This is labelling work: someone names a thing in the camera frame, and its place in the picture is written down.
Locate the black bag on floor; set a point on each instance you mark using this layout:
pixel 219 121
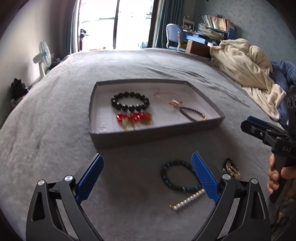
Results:
pixel 18 89

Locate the white pearl hair clip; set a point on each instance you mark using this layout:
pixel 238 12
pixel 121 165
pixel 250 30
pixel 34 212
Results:
pixel 180 204

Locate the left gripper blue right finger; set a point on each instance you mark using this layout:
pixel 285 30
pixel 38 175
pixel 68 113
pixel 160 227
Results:
pixel 206 177

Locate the dark curtain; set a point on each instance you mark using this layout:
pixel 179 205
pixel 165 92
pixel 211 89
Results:
pixel 163 13

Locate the right hand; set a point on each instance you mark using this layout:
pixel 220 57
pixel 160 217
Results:
pixel 286 173

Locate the blue chair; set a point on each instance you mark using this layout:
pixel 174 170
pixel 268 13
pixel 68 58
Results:
pixel 174 33

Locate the black camera box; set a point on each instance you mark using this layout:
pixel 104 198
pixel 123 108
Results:
pixel 291 103

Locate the brown wooden cabinet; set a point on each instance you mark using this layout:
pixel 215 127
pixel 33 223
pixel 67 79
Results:
pixel 198 49

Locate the cream blanket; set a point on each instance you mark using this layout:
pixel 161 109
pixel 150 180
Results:
pixel 249 66

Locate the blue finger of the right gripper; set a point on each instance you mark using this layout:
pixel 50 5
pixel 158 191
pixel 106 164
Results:
pixel 255 128
pixel 257 122

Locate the blue desk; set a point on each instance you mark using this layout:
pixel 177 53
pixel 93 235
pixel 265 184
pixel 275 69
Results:
pixel 203 38

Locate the blue blanket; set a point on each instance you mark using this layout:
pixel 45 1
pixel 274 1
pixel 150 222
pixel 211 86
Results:
pixel 283 74

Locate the grey cardboard tray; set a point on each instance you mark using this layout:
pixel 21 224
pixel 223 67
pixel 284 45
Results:
pixel 126 112

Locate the white standing fan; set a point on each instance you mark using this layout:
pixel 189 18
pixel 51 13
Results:
pixel 43 58

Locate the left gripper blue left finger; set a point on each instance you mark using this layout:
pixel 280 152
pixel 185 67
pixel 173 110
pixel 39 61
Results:
pixel 86 177

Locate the grey bed cover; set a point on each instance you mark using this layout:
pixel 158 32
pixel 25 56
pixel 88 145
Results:
pixel 47 137

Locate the stack of books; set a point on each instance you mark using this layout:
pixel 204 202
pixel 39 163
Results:
pixel 217 28

